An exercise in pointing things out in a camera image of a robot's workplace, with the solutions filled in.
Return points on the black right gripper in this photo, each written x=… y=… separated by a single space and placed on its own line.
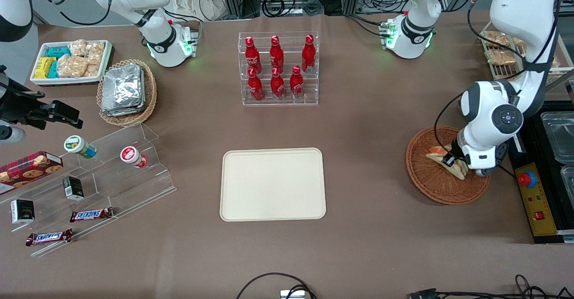
x=19 y=106

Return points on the teal snack pack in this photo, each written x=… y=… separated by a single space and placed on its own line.
x=57 y=51
x=54 y=70

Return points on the brown snickers bar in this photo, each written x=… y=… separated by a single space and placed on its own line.
x=91 y=214
x=48 y=237

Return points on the clear acrylic bottle rack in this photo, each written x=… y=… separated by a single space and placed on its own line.
x=287 y=101

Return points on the small black white box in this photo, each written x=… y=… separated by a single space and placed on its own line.
x=22 y=211

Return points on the black yellow control box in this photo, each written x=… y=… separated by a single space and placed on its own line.
x=540 y=200

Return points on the triangular sandwich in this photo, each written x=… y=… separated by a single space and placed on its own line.
x=435 y=154

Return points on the red emergency stop button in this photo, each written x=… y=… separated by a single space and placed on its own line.
x=527 y=179

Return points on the red cola bottle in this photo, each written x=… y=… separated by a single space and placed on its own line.
x=296 y=84
x=308 y=54
x=253 y=57
x=276 y=54
x=277 y=86
x=255 y=87

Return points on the red cookie box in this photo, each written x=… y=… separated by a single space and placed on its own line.
x=27 y=169

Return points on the oval light wicker basket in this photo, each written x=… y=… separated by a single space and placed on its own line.
x=150 y=93

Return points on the silver foil pack stack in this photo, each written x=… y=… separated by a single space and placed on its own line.
x=122 y=90

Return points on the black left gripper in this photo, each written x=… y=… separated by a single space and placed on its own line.
x=457 y=149

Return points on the yellow snack pack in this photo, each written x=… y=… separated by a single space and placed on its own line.
x=43 y=67

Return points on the small silver device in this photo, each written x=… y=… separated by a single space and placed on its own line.
x=292 y=294

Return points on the clear rice cracker pack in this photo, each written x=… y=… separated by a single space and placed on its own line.
x=95 y=49
x=93 y=69
x=71 y=67
x=78 y=47

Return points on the round brown wicker basket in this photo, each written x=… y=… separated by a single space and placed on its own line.
x=430 y=184

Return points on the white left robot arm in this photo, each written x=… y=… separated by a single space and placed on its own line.
x=520 y=3

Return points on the beige cloth bag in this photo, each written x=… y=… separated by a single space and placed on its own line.
x=193 y=1

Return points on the clear plastic container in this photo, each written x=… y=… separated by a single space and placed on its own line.
x=560 y=137
x=568 y=180

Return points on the bagged rice cracker pack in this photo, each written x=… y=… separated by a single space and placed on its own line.
x=500 y=57
x=494 y=37

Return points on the beige plastic tray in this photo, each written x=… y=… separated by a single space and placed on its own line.
x=272 y=184

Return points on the green lid cup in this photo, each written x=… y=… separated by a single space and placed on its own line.
x=77 y=145

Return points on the white rectangular snack tray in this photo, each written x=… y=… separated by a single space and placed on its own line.
x=67 y=80

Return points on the red lid cup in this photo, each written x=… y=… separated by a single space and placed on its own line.
x=131 y=155

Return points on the clear acrylic stepped shelf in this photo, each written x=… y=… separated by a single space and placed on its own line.
x=121 y=187

